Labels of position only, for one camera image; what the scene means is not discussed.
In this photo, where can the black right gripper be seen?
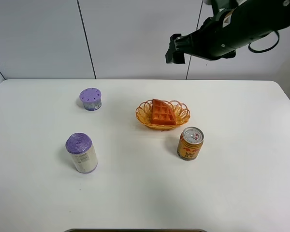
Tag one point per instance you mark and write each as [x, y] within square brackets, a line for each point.
[186, 44]

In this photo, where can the orange waffle slice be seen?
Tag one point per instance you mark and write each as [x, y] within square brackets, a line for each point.
[162, 113]

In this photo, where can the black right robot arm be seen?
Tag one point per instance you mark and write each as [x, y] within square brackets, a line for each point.
[234, 24]

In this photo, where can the orange woven plastic basket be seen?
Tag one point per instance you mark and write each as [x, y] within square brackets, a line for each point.
[144, 113]

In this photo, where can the gold energy drink can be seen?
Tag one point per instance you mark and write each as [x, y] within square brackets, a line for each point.
[190, 143]

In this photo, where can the purple lid air freshener jar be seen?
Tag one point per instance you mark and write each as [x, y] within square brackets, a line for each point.
[91, 99]

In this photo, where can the purple garbage bag roll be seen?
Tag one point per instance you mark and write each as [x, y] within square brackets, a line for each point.
[81, 149]

